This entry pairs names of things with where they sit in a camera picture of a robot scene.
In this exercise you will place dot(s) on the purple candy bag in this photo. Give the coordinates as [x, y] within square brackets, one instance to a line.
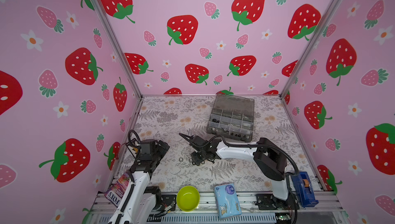
[116, 191]

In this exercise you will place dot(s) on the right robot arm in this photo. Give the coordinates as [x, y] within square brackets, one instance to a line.
[274, 162]

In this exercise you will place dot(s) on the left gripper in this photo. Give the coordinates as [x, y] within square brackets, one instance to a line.
[161, 151]

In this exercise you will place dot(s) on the grey plastic compartment organizer box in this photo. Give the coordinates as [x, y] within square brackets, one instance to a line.
[232, 117]

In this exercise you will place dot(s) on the lime green bowl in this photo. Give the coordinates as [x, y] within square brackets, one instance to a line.
[188, 198]

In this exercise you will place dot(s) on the blue tape dispenser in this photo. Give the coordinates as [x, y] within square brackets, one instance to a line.
[304, 190]

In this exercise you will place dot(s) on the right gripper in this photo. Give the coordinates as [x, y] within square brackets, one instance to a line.
[202, 153]

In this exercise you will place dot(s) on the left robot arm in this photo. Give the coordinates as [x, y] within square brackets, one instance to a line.
[139, 198]

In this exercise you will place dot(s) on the blue tissue pack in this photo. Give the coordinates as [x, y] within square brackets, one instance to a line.
[227, 201]

